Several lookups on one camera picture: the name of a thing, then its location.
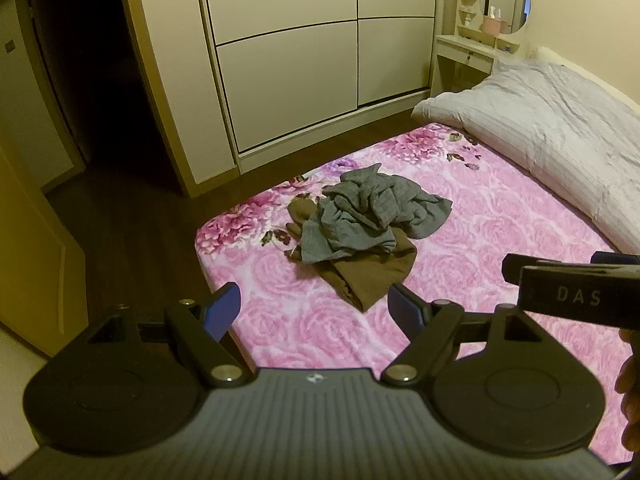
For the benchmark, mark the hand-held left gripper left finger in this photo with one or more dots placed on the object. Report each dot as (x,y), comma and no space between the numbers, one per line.
(222,310)

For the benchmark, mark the pink floral blanket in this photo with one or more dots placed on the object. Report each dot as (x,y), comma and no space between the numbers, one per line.
(500,210)

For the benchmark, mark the brown garment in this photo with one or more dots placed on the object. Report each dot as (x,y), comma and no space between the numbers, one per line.
(370,275)

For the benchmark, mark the yellow wooden door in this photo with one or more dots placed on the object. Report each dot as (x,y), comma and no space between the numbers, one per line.
(35,270)

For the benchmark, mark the white vanity desk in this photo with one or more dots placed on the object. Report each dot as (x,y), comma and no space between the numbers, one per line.
(465,50)

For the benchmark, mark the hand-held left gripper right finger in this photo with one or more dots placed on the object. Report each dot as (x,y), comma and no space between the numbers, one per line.
(402,305)

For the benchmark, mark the grey plaid shorts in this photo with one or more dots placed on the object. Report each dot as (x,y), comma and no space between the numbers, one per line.
(400,200)

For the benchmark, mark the person's right hand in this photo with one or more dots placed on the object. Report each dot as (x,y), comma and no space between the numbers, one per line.
(631,375)

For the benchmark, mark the cream wardrobe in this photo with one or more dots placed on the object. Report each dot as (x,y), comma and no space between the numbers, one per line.
(290,60)

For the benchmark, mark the white door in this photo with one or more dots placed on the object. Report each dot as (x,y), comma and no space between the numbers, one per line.
(30,110)

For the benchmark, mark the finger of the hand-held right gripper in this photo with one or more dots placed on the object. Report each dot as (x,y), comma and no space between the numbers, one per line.
(530,265)

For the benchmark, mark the blue-grey garment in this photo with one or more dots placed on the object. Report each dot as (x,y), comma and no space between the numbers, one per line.
(340,240)

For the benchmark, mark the small white tiered shelf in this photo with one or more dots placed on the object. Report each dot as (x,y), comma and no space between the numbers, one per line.
(467,15)

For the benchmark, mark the pink tissue box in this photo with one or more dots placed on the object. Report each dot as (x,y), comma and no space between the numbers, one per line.
(494,25)

